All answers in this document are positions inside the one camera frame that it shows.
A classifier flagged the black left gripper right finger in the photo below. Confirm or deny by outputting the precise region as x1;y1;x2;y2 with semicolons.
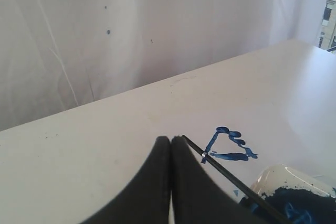
171;136;264;223

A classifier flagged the white backdrop cloth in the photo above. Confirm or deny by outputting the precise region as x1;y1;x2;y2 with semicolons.
1;0;326;130

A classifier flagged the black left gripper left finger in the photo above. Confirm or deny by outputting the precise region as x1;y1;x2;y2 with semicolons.
83;136;171;223

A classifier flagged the black paintbrush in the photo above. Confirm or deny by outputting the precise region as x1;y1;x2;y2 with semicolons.
182;135;291;224

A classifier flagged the white paper sheet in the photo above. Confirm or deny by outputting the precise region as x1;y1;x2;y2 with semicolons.
153;106;321;194

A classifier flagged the background clutter equipment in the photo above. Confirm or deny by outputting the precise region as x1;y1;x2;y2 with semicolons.
318;0;335;50

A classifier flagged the white plate with blue paint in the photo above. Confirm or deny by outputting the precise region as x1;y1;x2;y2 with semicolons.
251;164;335;223

